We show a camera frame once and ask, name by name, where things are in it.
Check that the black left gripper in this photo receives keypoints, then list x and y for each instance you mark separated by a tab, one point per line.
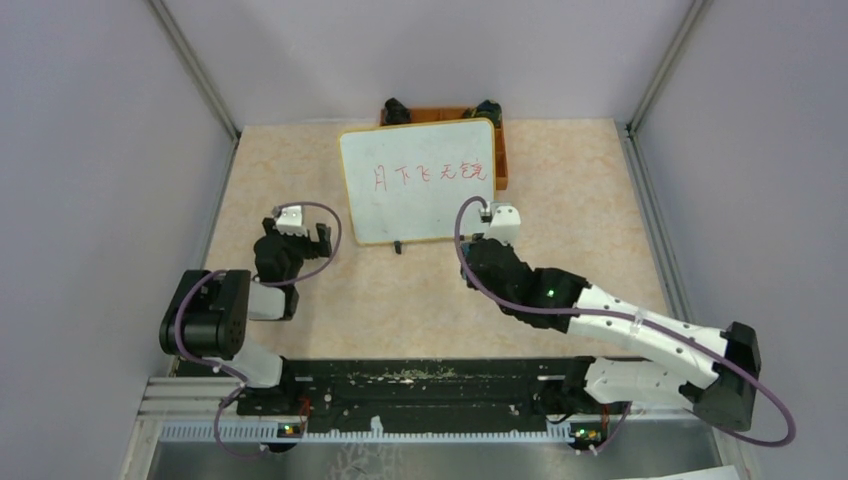
323	248

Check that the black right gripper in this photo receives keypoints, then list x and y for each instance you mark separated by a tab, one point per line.
471	281

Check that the white whiteboard with yellow frame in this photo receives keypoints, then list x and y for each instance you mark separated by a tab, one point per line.
406	183

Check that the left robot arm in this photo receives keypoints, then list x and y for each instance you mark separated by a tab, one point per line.
206	320

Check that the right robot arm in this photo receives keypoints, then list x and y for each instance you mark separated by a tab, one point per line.
708	371

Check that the black object in tray left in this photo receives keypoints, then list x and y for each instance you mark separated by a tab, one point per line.
395	113

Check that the dark object in tray right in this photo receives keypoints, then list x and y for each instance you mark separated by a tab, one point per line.
487	109

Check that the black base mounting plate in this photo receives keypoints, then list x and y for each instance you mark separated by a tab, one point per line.
424	396

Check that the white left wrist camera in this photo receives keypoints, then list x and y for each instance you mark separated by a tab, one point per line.
290	219

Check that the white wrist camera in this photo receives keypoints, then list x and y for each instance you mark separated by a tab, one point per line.
290	219
501	221

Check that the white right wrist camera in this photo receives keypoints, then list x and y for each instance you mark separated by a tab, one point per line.
501	221

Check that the aluminium frame rail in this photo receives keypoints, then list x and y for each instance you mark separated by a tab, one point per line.
184	398

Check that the white slotted cable duct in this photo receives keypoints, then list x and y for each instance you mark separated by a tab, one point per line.
272	433

